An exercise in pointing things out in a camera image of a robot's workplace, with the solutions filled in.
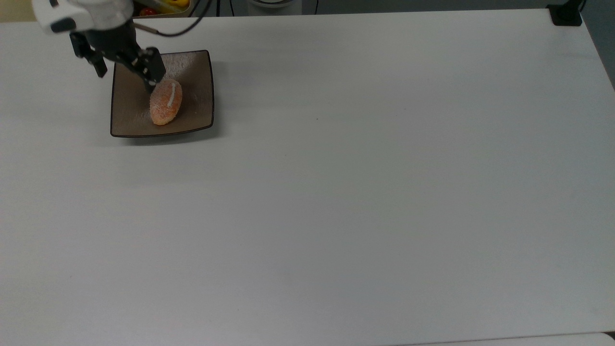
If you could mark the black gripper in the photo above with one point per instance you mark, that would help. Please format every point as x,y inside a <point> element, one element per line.
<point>115,43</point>

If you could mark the orange sugared bread roll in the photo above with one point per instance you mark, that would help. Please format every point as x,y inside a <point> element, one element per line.
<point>166,103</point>

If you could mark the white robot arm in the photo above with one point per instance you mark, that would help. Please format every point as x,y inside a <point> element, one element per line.
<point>86,12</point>

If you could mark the square brown ceramic plate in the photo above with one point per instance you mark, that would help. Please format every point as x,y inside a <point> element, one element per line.
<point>192,110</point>

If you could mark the red toy fruit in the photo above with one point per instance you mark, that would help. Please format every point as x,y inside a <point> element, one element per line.
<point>146,11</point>

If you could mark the yellow toy fruit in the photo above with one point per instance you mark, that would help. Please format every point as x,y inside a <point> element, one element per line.
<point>173,4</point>

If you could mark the black clamp stand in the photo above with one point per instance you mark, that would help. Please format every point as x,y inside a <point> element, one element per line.
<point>566,14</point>

